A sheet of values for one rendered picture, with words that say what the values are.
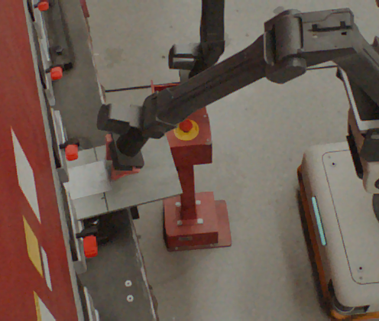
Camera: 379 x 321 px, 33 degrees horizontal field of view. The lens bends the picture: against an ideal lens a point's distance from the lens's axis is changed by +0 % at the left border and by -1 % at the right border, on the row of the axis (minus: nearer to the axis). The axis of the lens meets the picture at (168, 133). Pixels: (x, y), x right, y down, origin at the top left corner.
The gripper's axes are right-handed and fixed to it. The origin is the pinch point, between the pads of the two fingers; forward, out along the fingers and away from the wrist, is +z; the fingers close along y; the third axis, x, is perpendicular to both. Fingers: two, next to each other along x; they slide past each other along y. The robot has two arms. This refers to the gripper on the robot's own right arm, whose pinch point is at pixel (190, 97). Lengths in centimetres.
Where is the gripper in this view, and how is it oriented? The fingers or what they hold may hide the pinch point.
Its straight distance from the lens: 189.8
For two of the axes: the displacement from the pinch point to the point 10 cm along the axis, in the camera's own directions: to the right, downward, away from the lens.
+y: -9.8, -0.5, -2.1
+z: -2.1, 5.4, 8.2
